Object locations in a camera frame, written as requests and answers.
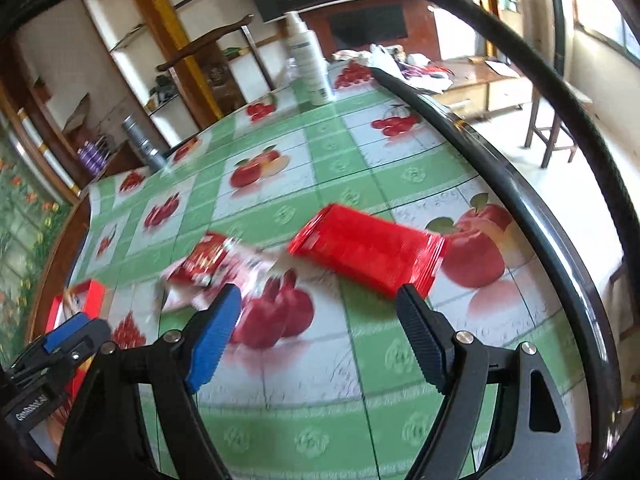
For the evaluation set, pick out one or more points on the white spray bottle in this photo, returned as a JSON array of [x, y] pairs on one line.
[[310, 60]]

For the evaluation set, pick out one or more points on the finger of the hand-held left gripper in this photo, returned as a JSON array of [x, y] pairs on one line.
[[65, 332], [95, 332]]

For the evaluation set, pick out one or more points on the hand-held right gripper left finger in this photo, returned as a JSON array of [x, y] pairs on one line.
[[212, 340]]

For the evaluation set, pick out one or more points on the red white snack packet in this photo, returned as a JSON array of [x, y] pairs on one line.
[[207, 265]]

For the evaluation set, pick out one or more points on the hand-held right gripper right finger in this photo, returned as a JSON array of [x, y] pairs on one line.
[[425, 340]]

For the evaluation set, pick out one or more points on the grey metal flask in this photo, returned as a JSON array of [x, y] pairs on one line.
[[143, 145]]

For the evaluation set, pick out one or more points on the wooden chair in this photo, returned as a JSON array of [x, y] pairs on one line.
[[200, 47]]

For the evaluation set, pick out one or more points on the wooden cabinet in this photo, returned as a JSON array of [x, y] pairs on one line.
[[480, 90]]

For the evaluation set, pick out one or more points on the white wall shelf unit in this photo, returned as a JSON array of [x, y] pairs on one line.
[[125, 25]]

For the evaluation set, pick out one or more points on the wooden stool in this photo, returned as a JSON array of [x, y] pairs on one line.
[[550, 132]]

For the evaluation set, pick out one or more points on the fruit print tablecloth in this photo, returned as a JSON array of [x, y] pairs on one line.
[[350, 185]]

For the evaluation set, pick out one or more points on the red gift box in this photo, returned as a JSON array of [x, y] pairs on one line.
[[92, 296]]

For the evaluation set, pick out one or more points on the white plastic bag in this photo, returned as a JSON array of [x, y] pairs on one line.
[[386, 60]]

